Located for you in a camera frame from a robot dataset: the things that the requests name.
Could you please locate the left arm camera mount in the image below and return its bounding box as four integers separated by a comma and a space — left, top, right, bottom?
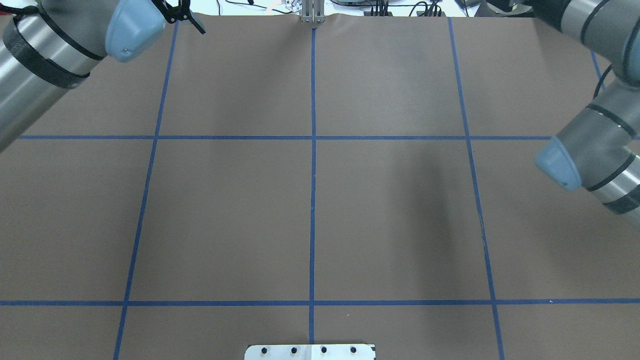
151, 0, 206, 35

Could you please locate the aluminium frame post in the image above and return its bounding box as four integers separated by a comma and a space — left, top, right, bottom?
299, 0, 326, 24

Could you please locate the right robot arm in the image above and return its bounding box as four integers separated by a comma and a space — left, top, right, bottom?
530, 0, 640, 226

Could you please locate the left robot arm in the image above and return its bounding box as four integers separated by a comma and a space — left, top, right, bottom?
0, 0, 167, 150

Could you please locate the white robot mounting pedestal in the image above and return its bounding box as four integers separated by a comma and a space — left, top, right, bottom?
244, 343, 377, 360

